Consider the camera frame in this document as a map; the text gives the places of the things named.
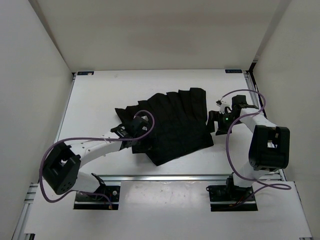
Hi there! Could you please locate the blue left corner label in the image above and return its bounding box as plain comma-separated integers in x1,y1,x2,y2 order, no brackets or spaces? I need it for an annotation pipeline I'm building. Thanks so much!
77,71,94,76

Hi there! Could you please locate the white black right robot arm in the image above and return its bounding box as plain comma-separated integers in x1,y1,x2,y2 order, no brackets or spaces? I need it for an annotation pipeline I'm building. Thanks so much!
207,95,290,200

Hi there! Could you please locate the blue corner label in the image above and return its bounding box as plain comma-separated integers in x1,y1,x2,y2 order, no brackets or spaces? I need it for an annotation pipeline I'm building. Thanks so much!
225,69,243,74
77,71,94,76

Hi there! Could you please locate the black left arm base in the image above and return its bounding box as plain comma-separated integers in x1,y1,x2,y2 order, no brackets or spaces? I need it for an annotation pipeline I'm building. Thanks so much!
73,182,121,211

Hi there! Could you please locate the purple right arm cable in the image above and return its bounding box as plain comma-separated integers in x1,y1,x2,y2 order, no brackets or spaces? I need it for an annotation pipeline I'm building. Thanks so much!
221,89,293,192

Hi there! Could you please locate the black pleated skirt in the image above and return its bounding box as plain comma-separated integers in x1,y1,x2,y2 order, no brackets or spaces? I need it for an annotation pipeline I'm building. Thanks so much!
115,87,214,166

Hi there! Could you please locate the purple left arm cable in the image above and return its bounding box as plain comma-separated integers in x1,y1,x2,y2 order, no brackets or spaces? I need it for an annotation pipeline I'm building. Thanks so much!
39,109,156,205

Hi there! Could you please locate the blue right corner label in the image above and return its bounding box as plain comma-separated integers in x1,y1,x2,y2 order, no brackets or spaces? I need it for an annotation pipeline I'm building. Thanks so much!
225,69,243,74

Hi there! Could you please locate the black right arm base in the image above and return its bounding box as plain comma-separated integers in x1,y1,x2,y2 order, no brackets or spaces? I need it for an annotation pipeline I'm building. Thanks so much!
206,176,258,212

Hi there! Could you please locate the white front cover board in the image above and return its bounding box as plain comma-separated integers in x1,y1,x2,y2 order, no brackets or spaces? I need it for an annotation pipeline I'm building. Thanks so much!
25,181,312,240

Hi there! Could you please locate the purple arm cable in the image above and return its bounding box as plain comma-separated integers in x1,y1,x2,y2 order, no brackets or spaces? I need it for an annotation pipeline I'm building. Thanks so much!
221,89,293,192
39,109,156,205

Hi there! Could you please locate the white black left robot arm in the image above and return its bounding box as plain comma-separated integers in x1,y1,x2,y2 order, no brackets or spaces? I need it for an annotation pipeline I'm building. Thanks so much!
42,116,154,200

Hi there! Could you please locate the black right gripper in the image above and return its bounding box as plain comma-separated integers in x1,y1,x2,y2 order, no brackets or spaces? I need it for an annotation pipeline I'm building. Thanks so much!
203,110,242,135

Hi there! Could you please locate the aluminium table rail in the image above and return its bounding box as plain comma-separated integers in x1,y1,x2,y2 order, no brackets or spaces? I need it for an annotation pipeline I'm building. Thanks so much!
39,173,286,183

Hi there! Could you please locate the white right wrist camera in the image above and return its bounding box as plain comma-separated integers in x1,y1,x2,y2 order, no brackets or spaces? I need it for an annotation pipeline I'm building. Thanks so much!
216,99,232,114

